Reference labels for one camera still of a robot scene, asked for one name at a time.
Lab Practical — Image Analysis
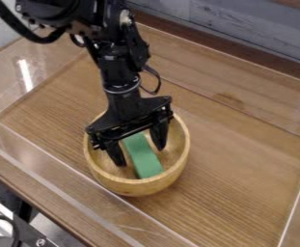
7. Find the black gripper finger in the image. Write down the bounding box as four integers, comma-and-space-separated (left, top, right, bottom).
105, 141, 126, 167
149, 119, 169, 151

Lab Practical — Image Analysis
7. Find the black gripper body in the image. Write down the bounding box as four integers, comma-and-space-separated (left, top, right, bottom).
86, 89, 173, 150

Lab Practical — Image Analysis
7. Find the green rectangular block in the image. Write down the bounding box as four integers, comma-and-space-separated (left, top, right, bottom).
122, 132, 164, 179

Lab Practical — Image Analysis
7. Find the brown wooden bowl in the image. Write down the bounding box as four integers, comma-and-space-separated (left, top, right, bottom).
82, 114, 190, 197

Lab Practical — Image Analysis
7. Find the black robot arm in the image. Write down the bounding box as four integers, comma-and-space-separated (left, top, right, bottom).
15, 0, 172, 166

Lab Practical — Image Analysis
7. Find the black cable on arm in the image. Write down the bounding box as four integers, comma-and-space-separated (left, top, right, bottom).
137, 64, 162, 96

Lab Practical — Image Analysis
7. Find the clear acrylic tray enclosure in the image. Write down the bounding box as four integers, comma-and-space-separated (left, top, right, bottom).
0, 16, 300, 247

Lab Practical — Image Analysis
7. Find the black metal bracket with bolt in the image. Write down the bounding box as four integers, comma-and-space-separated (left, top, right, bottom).
13, 215, 58, 247

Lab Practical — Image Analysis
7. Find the black cable lower left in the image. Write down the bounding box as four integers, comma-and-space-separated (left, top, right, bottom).
0, 213, 19, 247

